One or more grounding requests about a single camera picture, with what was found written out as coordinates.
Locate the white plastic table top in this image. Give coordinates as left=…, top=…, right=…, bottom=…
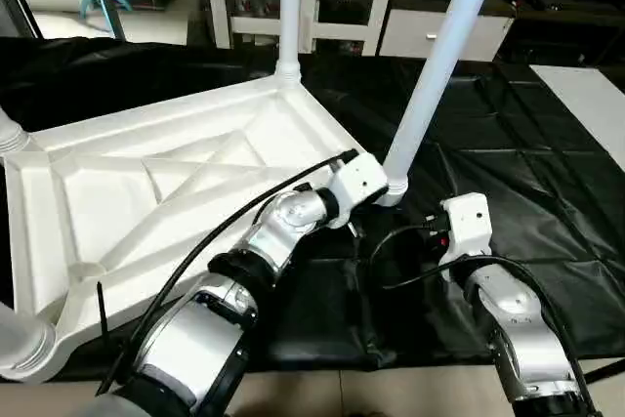
left=0, top=75, right=411, bottom=384

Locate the black work mat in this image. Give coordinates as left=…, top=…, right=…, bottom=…
left=0, top=36, right=625, bottom=379

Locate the white drawer unit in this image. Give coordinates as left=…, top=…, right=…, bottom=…
left=379, top=9, right=517, bottom=63

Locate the black tripod leg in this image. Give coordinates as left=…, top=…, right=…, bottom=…
left=576, top=358, right=625, bottom=384

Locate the teal stand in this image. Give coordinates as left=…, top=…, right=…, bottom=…
left=78, top=0, right=133, bottom=22

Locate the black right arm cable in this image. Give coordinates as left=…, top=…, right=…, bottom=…
left=366, top=224, right=577, bottom=379

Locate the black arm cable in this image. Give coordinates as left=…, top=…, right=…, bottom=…
left=366, top=224, right=577, bottom=379
left=93, top=149, right=360, bottom=398

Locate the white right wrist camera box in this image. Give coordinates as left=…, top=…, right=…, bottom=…
left=437, top=192, right=492, bottom=283

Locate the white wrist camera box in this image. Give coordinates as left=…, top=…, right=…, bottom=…
left=327, top=153, right=390, bottom=230
left=437, top=192, right=492, bottom=283

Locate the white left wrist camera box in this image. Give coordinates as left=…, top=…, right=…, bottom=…
left=327, top=153, right=390, bottom=230

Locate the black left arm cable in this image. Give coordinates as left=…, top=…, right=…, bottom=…
left=93, top=149, right=360, bottom=398

